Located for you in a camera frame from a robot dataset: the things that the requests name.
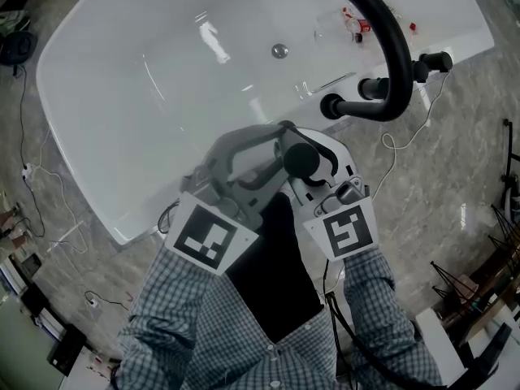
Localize short black floor cable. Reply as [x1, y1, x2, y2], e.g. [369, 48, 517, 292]
[82, 290, 132, 311]

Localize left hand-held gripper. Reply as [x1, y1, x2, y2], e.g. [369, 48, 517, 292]
[164, 123, 286, 276]

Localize person's checked shirt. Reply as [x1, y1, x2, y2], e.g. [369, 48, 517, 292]
[112, 310, 444, 390]

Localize person's right forearm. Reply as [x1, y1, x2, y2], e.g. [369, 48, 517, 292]
[342, 245, 443, 386]

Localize person's left forearm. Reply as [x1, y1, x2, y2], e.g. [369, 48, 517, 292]
[116, 243, 229, 359]

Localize thin white floor cable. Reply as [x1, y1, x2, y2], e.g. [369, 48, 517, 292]
[23, 129, 89, 256]

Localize black wire rack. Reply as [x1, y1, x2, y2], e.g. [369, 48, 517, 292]
[429, 203, 520, 323]

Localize long white floor cable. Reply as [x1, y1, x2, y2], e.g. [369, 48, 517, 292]
[370, 68, 453, 203]

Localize thick black cable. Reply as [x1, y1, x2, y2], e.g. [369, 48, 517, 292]
[322, 260, 411, 390]

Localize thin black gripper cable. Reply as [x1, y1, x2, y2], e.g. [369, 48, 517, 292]
[157, 200, 180, 236]

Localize large clear plastic bottle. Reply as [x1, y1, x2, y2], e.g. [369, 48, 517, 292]
[313, 7, 373, 46]

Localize black faucet knob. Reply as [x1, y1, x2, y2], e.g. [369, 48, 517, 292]
[418, 51, 454, 73]
[411, 59, 431, 84]
[357, 76, 392, 102]

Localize dark grey metal cylinder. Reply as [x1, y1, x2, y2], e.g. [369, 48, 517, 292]
[283, 142, 321, 179]

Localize person's black trouser leg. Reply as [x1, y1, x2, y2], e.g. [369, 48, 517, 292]
[224, 192, 325, 344]

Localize white box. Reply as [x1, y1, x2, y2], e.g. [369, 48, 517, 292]
[414, 306, 469, 386]

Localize black floor box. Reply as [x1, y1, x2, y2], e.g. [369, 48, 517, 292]
[45, 326, 89, 378]

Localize black stand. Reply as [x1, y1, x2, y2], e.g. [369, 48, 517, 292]
[500, 117, 520, 179]

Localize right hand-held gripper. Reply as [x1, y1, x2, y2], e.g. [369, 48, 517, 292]
[279, 123, 382, 263]

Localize white bathtub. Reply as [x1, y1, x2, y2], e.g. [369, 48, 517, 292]
[35, 0, 496, 246]

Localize black curved faucet spout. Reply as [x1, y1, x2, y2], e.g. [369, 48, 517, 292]
[293, 0, 414, 123]

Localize black bag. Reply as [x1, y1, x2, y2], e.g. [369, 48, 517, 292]
[0, 30, 38, 66]

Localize long black floor cable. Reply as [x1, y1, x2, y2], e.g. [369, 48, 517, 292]
[15, 64, 46, 238]

